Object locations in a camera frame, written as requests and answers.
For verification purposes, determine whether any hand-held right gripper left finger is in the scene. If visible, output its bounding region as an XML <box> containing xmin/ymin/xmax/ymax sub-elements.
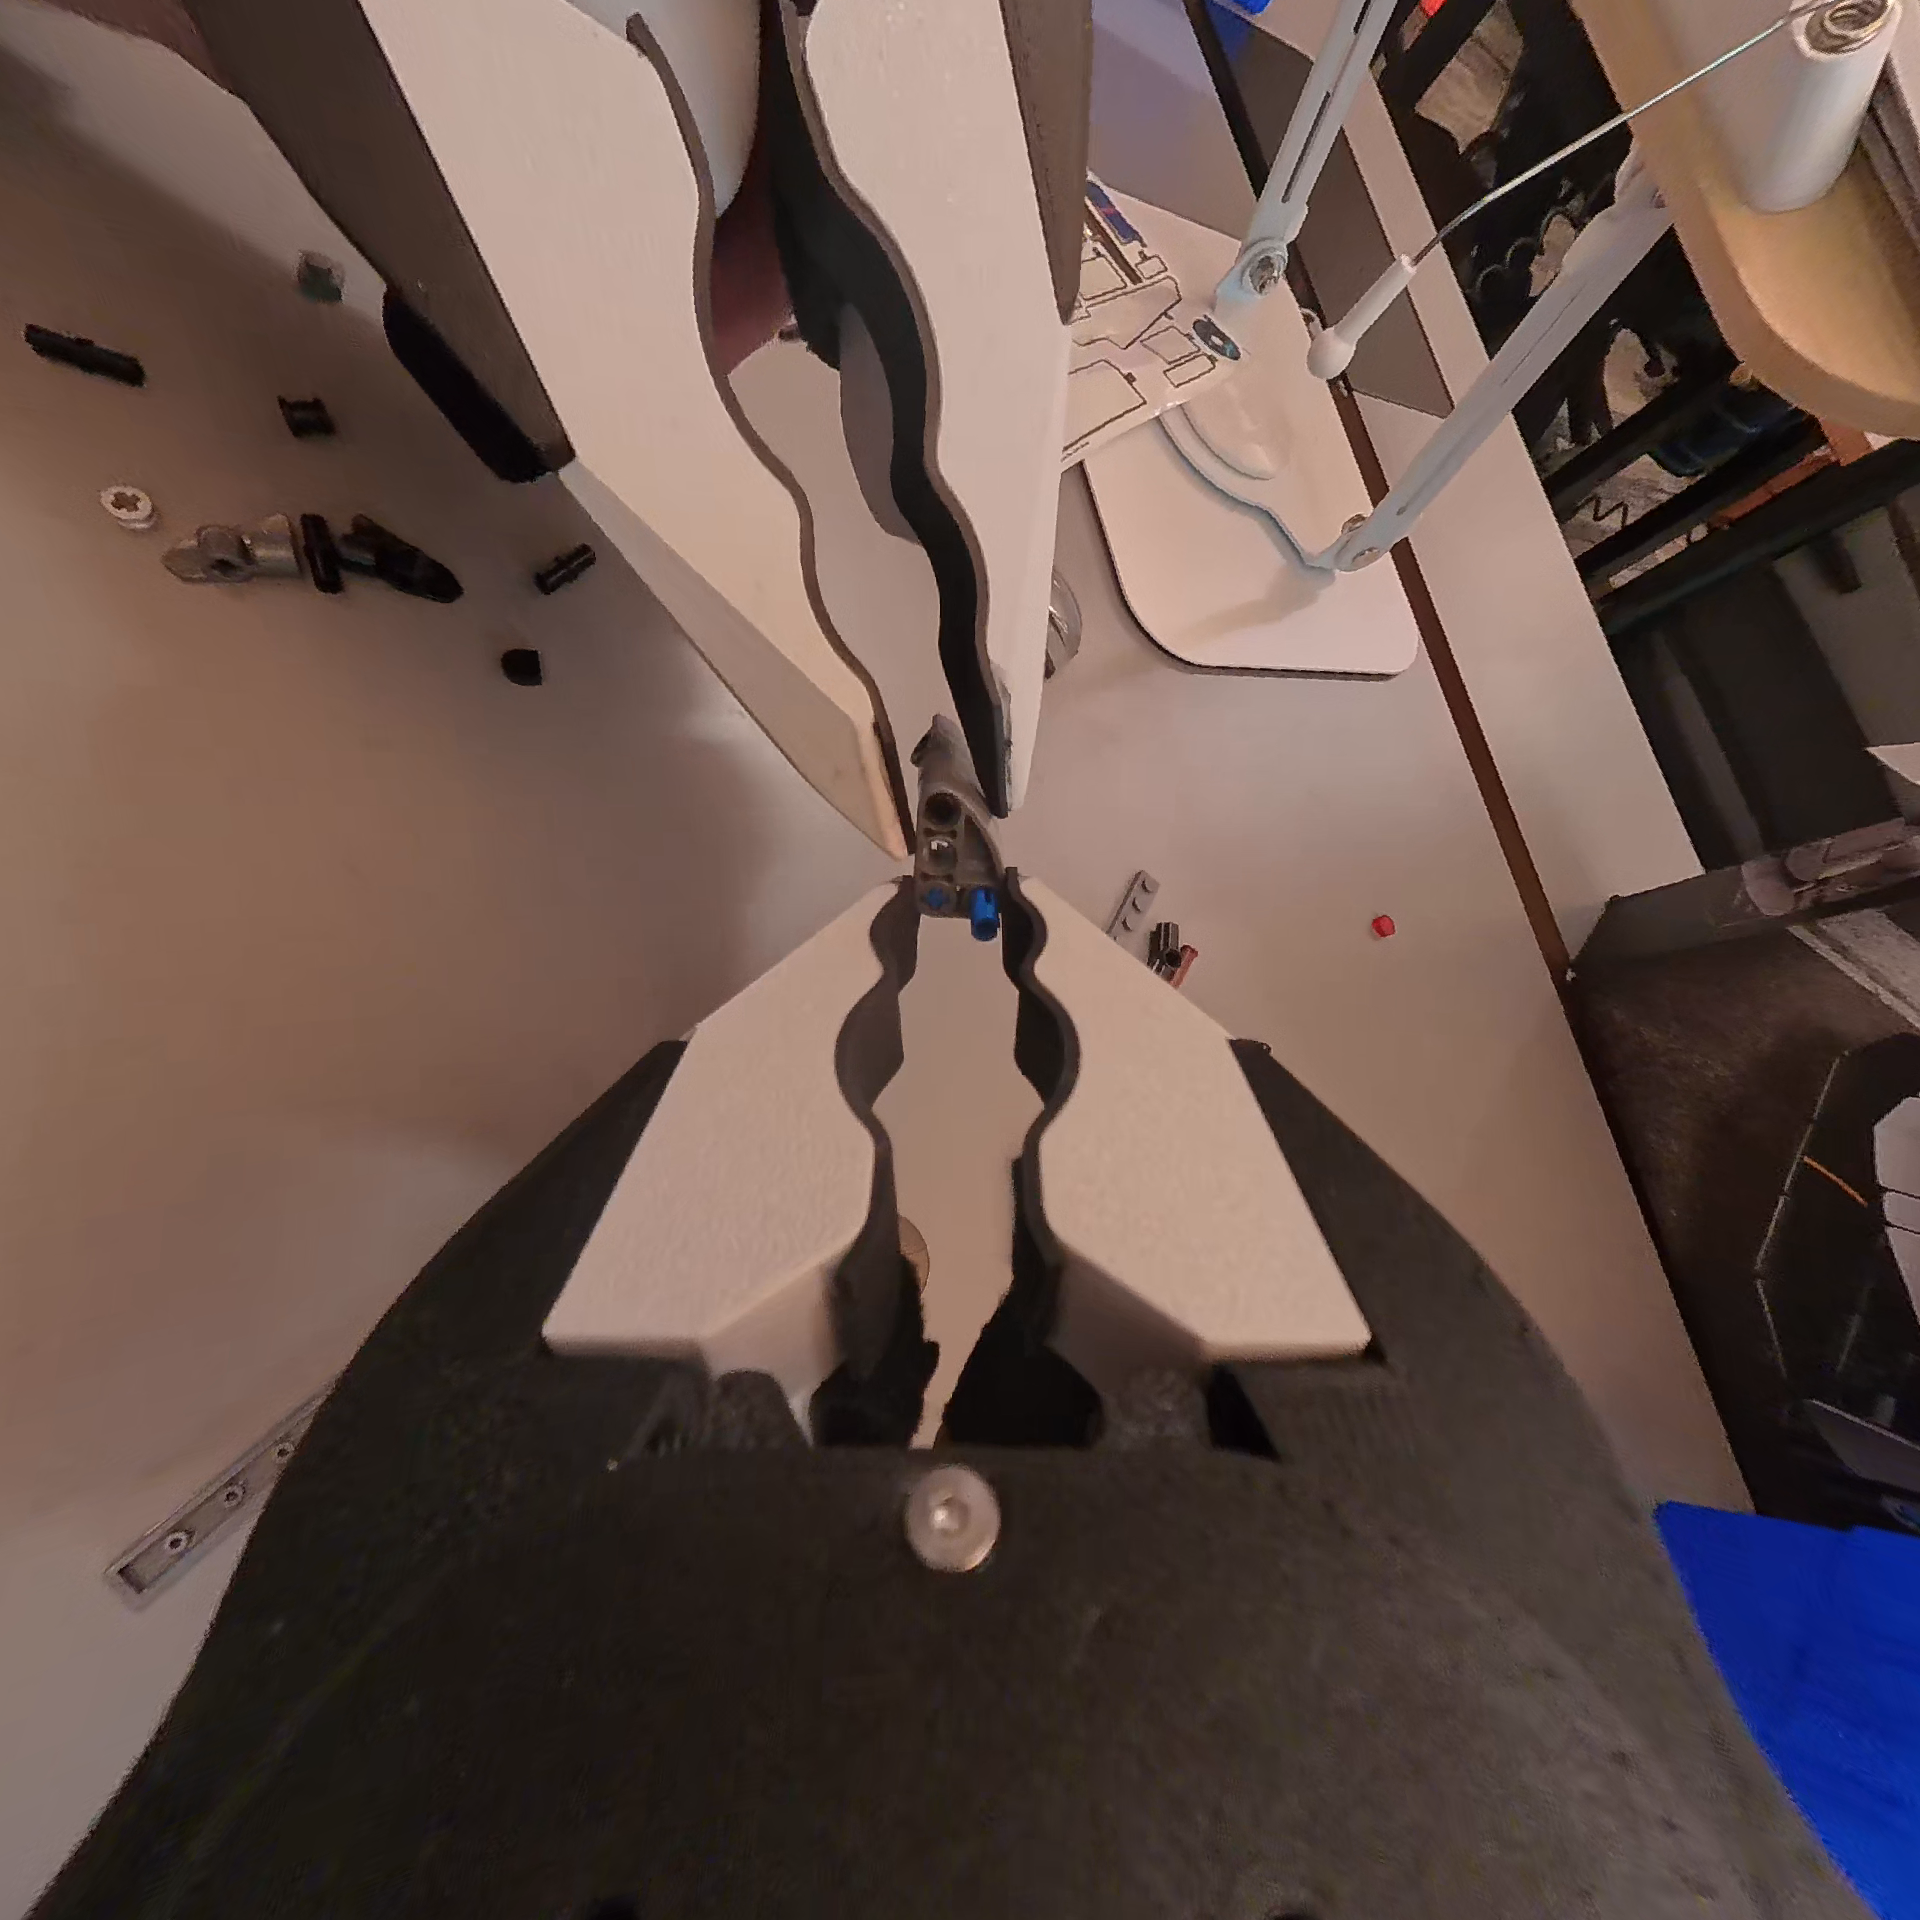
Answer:
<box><xmin>543</xmin><ymin>878</ymin><xmax>920</xmax><ymax>1450</ymax></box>

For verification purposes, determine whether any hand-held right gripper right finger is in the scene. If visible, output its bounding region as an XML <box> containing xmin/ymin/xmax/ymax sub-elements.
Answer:
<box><xmin>996</xmin><ymin>872</ymin><xmax>1373</xmax><ymax>1442</ymax></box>

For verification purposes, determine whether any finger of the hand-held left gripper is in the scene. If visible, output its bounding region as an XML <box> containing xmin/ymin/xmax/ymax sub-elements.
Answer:
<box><xmin>776</xmin><ymin>0</ymin><xmax>1072</xmax><ymax>823</ymax></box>
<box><xmin>359</xmin><ymin>0</ymin><xmax>917</xmax><ymax>859</ymax></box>

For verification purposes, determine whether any grey bent lego beam assembly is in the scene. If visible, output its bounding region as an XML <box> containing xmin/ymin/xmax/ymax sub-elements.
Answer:
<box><xmin>907</xmin><ymin>714</ymin><xmax>1009</xmax><ymax>922</ymax></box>

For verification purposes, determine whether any lego set box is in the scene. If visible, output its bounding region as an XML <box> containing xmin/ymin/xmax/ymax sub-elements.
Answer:
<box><xmin>1751</xmin><ymin>1032</ymin><xmax>1920</xmax><ymax>1495</ymax></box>

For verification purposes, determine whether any white sticker sheet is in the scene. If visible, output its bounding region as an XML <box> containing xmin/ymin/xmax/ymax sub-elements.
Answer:
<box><xmin>1056</xmin><ymin>172</ymin><xmax>1248</xmax><ymax>466</ymax></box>

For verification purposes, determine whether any white book stand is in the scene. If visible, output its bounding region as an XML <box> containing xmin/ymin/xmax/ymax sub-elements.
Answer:
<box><xmin>1079</xmin><ymin>0</ymin><xmax>1920</xmax><ymax>682</ymax></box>

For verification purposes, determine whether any dark plastic crate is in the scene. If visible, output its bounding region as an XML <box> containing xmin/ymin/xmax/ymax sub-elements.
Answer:
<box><xmin>1544</xmin><ymin>435</ymin><xmax>1920</xmax><ymax>904</ymax></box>

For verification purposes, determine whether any blue storage bin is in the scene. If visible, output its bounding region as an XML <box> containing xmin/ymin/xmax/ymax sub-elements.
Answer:
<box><xmin>1654</xmin><ymin>1497</ymin><xmax>1920</xmax><ymax>1920</ymax></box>

